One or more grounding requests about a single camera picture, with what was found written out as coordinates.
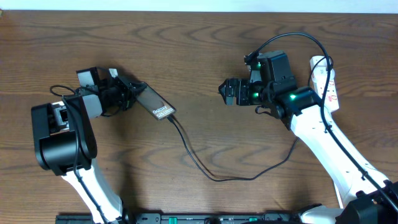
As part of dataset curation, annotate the black USB charging cable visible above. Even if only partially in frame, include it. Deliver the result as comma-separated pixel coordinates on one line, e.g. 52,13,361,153
167,55,335,182

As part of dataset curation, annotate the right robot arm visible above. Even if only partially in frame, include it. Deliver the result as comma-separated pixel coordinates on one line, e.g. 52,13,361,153
218,50,397,223

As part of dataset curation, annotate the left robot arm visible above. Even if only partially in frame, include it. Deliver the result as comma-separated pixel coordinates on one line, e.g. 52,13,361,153
31,67,147,223

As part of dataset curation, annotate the white power strip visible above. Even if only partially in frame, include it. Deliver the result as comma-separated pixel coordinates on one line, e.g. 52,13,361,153
309,55,340,113

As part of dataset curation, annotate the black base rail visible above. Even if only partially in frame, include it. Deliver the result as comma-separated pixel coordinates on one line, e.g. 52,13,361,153
55,212,302,224

